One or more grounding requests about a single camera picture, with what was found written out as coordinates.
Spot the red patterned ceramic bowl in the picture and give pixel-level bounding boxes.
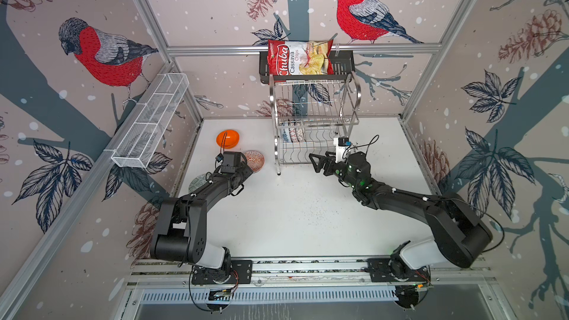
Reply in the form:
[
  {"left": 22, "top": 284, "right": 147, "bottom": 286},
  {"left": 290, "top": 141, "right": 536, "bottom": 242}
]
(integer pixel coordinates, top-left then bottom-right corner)
[{"left": 244, "top": 150, "right": 265, "bottom": 173}]

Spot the white brown patterned bowl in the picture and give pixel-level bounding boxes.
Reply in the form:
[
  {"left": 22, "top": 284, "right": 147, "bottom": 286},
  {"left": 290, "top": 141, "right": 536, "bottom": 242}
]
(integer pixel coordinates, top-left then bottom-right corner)
[{"left": 295, "top": 127, "right": 305, "bottom": 142}]

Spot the blue geometric upturned bowl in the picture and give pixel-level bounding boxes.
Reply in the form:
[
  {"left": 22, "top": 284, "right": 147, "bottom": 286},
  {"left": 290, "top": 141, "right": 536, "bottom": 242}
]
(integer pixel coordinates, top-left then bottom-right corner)
[{"left": 288, "top": 127, "right": 299, "bottom": 143}]

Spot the blue floral ceramic bowl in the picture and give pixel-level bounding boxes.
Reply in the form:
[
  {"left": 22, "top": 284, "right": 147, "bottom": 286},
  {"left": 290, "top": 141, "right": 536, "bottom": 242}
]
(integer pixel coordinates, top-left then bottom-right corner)
[{"left": 279, "top": 127, "right": 290, "bottom": 143}]

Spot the stainless steel dish rack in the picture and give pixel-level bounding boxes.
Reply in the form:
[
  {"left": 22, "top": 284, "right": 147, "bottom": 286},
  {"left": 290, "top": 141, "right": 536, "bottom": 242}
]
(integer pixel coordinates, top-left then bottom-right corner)
[{"left": 269, "top": 71, "right": 362, "bottom": 175}]

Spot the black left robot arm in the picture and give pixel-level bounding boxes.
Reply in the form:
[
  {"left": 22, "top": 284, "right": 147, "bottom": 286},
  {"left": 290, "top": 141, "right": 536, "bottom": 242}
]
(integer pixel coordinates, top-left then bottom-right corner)
[{"left": 149, "top": 151, "right": 253, "bottom": 283}]

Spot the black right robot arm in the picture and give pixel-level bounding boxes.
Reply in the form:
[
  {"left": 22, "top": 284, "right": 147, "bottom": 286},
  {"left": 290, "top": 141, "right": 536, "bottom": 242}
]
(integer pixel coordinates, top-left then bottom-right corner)
[{"left": 309, "top": 152, "right": 493, "bottom": 281}]

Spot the orange plastic bowl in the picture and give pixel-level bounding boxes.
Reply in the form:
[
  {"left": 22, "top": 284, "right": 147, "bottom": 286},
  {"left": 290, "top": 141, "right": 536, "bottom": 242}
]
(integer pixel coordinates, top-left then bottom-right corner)
[{"left": 216, "top": 130, "right": 240, "bottom": 149}]

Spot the green patterned ceramic bowl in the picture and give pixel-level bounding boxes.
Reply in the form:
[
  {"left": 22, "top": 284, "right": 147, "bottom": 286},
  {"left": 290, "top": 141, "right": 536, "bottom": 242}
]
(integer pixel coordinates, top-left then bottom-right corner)
[{"left": 188, "top": 172, "right": 211, "bottom": 193}]

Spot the red cassava chips bag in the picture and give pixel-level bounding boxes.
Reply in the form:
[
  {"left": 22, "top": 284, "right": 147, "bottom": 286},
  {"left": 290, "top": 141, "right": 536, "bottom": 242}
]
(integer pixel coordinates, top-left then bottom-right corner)
[{"left": 267, "top": 40, "right": 334, "bottom": 76}]

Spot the black wall basket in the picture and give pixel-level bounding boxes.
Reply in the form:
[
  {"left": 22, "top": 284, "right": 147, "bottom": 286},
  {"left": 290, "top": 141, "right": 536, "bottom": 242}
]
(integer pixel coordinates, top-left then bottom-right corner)
[{"left": 259, "top": 50, "right": 355, "bottom": 84}]

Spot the white wire mesh shelf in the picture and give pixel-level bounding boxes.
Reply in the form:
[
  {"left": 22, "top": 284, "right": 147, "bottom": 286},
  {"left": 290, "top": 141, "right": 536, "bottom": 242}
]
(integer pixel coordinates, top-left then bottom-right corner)
[{"left": 111, "top": 73, "right": 189, "bottom": 168}]

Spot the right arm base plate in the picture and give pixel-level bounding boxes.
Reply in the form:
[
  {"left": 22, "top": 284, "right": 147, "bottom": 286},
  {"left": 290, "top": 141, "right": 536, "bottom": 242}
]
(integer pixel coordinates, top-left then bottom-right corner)
[{"left": 365, "top": 258, "right": 431, "bottom": 283}]

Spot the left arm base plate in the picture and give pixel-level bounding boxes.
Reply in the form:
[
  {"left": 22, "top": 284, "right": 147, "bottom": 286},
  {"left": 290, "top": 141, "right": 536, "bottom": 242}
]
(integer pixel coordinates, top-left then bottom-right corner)
[{"left": 191, "top": 260, "right": 253, "bottom": 285}]

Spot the aluminium mounting rail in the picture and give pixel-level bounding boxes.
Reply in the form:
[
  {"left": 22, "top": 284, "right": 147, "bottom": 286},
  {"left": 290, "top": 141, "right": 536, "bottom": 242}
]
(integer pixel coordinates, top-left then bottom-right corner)
[{"left": 124, "top": 256, "right": 497, "bottom": 289}]

